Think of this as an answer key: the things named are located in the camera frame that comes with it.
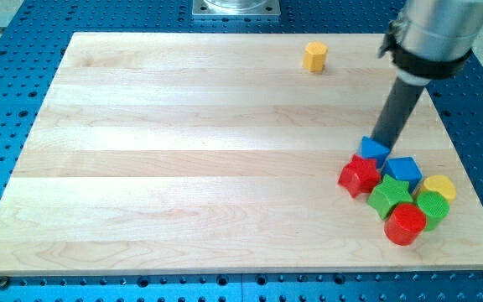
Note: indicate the light wooden board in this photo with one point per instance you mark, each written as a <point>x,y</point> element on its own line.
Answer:
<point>218,153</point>

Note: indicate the red star block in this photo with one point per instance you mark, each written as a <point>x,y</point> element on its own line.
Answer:
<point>359,176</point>

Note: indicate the green star block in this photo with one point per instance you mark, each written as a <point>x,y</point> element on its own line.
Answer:
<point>389,194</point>

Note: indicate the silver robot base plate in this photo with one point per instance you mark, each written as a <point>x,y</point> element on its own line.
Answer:
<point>212,8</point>

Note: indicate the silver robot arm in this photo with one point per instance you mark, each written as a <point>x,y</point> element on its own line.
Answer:
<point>432,39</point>

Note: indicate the blue pentagon block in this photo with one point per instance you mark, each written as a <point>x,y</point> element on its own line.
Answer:
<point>404,169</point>

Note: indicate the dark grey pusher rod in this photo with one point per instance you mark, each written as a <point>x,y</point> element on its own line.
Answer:
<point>399,105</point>

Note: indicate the red cylinder block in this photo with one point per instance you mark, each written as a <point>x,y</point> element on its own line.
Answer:
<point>405,224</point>

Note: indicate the blue triangle block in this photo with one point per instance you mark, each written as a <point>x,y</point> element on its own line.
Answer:
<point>371,149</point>

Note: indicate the yellow hexagon block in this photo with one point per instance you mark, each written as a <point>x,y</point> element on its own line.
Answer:
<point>315,53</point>

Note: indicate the yellow cylinder block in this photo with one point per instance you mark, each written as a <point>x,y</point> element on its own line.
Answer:
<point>441,184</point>

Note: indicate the green cylinder block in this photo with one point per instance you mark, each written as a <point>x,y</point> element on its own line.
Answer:
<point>434,206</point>

